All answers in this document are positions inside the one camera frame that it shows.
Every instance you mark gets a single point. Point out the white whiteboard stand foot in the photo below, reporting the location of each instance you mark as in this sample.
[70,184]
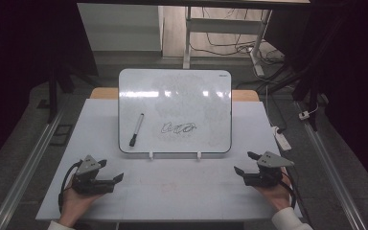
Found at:
[199,156]
[151,156]

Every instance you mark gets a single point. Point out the aluminium floor rail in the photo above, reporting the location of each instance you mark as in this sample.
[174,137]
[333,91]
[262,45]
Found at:
[28,169]
[330,169]

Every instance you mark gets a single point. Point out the black capped whiteboard marker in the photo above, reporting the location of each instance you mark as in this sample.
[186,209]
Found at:
[137,127]

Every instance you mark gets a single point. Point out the white whiteboard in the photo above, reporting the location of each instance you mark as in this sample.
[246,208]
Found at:
[179,105]

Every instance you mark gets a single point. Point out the black metal stand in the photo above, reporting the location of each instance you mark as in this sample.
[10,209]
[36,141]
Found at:
[303,86]
[53,96]

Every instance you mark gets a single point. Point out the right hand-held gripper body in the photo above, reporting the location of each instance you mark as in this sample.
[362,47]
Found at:
[263,177]

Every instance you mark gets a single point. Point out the white power strip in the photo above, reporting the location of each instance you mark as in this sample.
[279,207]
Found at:
[282,140]

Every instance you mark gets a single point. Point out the person's left hand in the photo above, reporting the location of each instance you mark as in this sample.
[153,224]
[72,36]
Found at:
[75,204]

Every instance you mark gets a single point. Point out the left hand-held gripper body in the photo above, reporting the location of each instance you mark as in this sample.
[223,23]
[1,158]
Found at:
[91,186]

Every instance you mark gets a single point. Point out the dark curtain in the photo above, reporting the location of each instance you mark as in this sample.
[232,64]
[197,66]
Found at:
[19,64]
[351,80]

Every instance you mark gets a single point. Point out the white cabinet panel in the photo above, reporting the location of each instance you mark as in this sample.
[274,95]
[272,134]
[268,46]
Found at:
[118,28]

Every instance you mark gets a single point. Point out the black floor plate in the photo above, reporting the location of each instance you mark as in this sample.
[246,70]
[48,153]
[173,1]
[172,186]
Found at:
[61,134]

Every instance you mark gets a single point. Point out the person's right hand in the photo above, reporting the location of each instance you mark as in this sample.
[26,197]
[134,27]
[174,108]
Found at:
[276,196]

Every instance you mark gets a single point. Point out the black plug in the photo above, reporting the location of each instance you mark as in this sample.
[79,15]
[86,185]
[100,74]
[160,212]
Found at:
[280,130]

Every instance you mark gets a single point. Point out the white desk frame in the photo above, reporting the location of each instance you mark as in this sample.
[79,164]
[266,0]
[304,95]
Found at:
[223,26]

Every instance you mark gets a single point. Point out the small white adapter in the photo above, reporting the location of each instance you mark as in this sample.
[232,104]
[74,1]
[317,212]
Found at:
[304,115]

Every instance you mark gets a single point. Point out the wooden table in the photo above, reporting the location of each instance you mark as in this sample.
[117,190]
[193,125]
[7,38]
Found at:
[103,93]

